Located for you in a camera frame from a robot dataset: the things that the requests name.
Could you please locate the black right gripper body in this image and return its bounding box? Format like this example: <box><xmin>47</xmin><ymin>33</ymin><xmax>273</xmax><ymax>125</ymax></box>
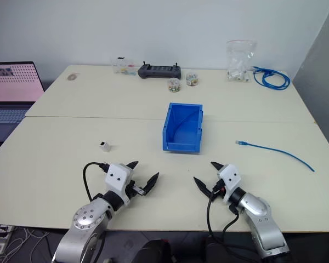
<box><xmin>212</xmin><ymin>171</ymin><xmax>227</xmax><ymax>201</ymax></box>

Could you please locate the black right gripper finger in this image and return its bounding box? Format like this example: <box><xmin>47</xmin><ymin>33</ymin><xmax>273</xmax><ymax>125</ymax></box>
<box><xmin>210</xmin><ymin>161</ymin><xmax>224</xmax><ymax>174</ymax></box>
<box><xmin>192</xmin><ymin>176</ymin><xmax>215</xmax><ymax>204</ymax></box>

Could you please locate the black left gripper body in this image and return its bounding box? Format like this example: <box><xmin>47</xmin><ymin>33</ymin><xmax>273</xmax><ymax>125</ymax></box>
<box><xmin>124</xmin><ymin>167</ymin><xmax>146</xmax><ymax>199</ymax></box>

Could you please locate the blue plastic storage bin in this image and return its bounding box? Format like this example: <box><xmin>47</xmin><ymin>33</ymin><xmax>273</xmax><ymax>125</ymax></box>
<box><xmin>161</xmin><ymin>102</ymin><xmax>205</xmax><ymax>155</ymax></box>

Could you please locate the clear jar of colourful bits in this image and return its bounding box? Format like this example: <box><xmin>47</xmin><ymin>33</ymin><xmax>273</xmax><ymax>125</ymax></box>
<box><xmin>185</xmin><ymin>71</ymin><xmax>200</xmax><ymax>87</ymax></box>
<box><xmin>167</xmin><ymin>77</ymin><xmax>181</xmax><ymax>94</ymax></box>

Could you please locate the black handheld remote controller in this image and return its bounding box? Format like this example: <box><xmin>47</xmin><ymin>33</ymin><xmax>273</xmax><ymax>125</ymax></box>
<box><xmin>137</xmin><ymin>61</ymin><xmax>183</xmax><ymax>81</ymax></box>

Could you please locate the clear plastic parts box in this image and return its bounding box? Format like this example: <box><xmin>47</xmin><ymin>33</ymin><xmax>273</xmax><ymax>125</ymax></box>
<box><xmin>111</xmin><ymin>56</ymin><xmax>138</xmax><ymax>77</ymax></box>

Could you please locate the clear plastic bag of parts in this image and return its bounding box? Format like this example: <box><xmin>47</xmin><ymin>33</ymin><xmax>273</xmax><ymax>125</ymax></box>
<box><xmin>225</xmin><ymin>39</ymin><xmax>258</xmax><ymax>83</ymax></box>

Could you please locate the open laptop with pink screen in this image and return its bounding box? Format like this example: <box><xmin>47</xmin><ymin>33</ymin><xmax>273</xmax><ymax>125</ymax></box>
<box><xmin>0</xmin><ymin>61</ymin><xmax>46</xmax><ymax>143</ymax></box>

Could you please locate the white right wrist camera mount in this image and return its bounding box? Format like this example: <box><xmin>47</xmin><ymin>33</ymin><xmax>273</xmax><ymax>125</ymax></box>
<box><xmin>217</xmin><ymin>164</ymin><xmax>242</xmax><ymax>205</ymax></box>

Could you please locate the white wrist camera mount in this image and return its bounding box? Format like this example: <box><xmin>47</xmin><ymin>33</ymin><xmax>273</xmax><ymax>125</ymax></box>
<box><xmin>104</xmin><ymin>163</ymin><xmax>134</xmax><ymax>206</ymax></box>
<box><xmin>217</xmin><ymin>164</ymin><xmax>242</xmax><ymax>205</ymax></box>

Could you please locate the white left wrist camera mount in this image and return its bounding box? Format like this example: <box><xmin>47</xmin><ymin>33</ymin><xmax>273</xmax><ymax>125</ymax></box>
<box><xmin>104</xmin><ymin>163</ymin><xmax>134</xmax><ymax>206</ymax></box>

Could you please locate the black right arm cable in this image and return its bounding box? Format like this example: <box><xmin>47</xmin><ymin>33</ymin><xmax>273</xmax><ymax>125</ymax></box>
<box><xmin>206</xmin><ymin>185</ymin><xmax>241</xmax><ymax>249</ymax></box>

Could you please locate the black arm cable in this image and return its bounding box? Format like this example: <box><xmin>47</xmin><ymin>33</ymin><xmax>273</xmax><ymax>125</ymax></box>
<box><xmin>82</xmin><ymin>162</ymin><xmax>111</xmax><ymax>203</ymax></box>
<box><xmin>206</xmin><ymin>185</ymin><xmax>241</xmax><ymax>249</ymax></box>

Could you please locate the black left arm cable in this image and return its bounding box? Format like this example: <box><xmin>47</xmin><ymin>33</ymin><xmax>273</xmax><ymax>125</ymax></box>
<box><xmin>82</xmin><ymin>162</ymin><xmax>111</xmax><ymax>203</ymax></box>

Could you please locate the short blue Ethernet cable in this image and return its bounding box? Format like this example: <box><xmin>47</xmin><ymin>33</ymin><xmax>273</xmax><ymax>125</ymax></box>
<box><xmin>235</xmin><ymin>140</ymin><xmax>316</xmax><ymax>173</ymax></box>

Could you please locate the white floor cable tangle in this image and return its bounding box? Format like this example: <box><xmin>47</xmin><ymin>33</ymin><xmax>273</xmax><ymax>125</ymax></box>
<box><xmin>0</xmin><ymin>226</ymin><xmax>52</xmax><ymax>263</ymax></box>

